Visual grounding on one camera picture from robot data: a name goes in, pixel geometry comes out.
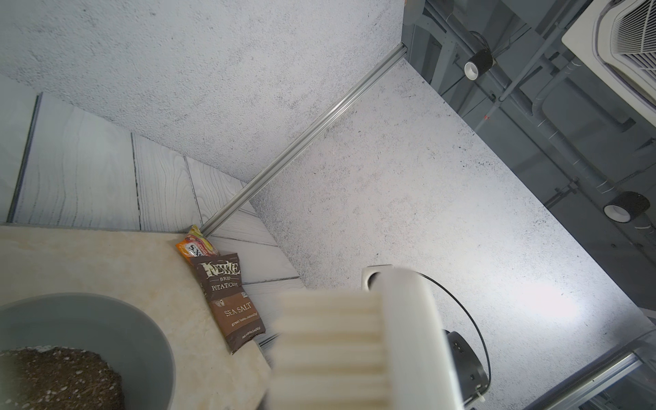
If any right aluminium corner post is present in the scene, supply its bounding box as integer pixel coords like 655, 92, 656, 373
201, 43, 408, 236

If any brown Kettle chips bag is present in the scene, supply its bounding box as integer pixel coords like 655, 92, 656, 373
191, 254, 267, 354

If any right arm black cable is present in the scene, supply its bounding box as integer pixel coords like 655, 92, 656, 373
417, 271, 493, 406

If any grey ceramic plant pot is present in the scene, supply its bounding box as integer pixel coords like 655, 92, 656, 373
1, 293, 176, 409

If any orange Fox's candy bag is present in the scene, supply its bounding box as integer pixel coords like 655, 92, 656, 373
176, 225, 220, 262

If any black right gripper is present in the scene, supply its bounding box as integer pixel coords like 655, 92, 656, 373
445, 331, 490, 408

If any white ceiling air conditioner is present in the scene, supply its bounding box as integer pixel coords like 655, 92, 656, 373
562, 0, 655, 125

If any black ceiling spotlight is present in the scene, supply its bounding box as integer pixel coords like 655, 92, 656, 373
603, 191, 651, 224
463, 49, 495, 81

